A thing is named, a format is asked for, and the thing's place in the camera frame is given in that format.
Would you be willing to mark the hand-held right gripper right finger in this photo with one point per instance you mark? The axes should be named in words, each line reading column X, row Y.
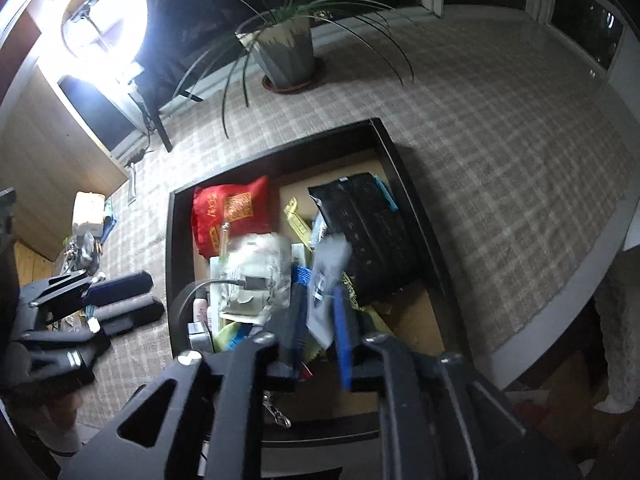
column 345, row 340

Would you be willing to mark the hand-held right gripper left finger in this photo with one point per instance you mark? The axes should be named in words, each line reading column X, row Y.
column 299, row 310

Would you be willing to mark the white plastic bag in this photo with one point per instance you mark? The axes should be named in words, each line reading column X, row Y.
column 260, row 255

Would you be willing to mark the brown plant saucer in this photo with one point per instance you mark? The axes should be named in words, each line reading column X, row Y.
column 272, row 86

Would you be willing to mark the black light stand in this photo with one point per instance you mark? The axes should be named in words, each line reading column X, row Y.
column 162, row 130

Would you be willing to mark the white box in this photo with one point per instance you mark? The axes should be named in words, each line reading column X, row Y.
column 87, row 210

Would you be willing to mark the small pink bottle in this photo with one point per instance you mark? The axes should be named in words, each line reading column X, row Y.
column 200, row 312

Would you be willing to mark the grey foil packet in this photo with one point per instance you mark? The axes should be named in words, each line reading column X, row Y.
column 325, row 280

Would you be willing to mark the black packet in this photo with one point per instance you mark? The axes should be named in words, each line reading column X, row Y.
column 375, row 230

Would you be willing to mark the green packet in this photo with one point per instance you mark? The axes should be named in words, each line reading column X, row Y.
column 235, row 336

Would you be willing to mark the black drawer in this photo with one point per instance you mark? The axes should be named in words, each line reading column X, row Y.
column 400, row 175

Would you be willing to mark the checked tablecloth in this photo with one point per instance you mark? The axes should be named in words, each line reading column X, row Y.
column 500, row 160

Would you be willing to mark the metal key clasp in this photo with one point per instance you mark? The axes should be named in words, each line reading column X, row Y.
column 275, row 410

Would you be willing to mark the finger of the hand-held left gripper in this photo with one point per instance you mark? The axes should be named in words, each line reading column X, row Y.
column 120, row 284
column 135, row 312

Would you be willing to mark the yellow packet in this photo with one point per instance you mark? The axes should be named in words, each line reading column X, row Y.
column 295, row 215

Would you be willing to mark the red snack packet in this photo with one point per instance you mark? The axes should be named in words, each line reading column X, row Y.
column 230, row 210

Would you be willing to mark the potted plant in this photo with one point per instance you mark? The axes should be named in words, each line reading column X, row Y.
column 285, row 55

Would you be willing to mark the black screen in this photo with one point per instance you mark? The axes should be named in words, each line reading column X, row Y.
column 95, row 105

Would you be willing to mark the white lace cloth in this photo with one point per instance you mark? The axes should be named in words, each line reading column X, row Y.
column 620, row 335

